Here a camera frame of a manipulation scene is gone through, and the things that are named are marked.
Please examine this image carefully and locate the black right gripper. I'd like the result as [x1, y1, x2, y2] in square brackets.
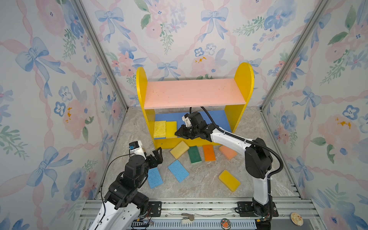
[173, 126, 199, 141]

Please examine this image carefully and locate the yellow scrub sponge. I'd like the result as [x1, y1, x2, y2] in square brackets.
[165, 121, 177, 139]

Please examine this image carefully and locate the porous yellow sponge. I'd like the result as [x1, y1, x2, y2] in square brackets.
[153, 121, 166, 139]

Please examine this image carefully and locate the orange scrub sponge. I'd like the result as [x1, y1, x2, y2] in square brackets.
[202, 145, 216, 162]

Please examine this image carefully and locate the pink orange sponge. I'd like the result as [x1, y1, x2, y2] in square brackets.
[219, 146, 238, 161]

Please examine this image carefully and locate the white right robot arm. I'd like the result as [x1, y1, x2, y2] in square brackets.
[175, 112, 273, 217]

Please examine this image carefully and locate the pink upper shelf board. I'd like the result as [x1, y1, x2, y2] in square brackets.
[138, 79, 253, 109]

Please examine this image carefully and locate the light blue sponge left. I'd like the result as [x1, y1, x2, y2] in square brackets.
[148, 168, 163, 189]

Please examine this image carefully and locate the light blue sponge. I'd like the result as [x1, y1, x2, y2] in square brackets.
[168, 160, 189, 183]
[148, 168, 163, 189]

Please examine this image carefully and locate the pale yellow sponge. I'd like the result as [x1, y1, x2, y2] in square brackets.
[170, 141, 190, 160]

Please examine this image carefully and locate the dark green scrub sponge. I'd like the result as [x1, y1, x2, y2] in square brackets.
[188, 146, 202, 164]

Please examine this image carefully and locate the light blue sponge right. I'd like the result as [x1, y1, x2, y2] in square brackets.
[168, 160, 189, 183]

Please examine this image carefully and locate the yellow sponge on floor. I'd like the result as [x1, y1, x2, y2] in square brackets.
[218, 170, 241, 192]

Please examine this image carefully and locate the round sticker badge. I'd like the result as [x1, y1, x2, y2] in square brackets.
[220, 218, 232, 230]

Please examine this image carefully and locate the round beige disc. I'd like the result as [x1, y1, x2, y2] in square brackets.
[290, 212, 304, 227]

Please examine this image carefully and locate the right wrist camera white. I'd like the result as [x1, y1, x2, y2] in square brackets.
[182, 113, 196, 127]

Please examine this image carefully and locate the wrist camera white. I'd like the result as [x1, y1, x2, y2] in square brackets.
[182, 113, 196, 127]
[129, 140, 146, 158]

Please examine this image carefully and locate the thin black cable left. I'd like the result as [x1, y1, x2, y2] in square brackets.
[99, 153, 136, 219]

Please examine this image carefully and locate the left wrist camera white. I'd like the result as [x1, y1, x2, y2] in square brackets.
[129, 140, 146, 158]

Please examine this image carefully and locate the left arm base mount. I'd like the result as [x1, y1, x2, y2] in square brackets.
[139, 201, 163, 218]

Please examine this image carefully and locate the yellow shelf unit frame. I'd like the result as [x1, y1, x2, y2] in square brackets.
[136, 63, 255, 149]

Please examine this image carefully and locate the beige clip on rail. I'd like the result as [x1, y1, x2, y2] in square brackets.
[181, 213, 195, 224]

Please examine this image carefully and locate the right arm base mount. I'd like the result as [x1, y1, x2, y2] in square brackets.
[234, 199, 279, 222]

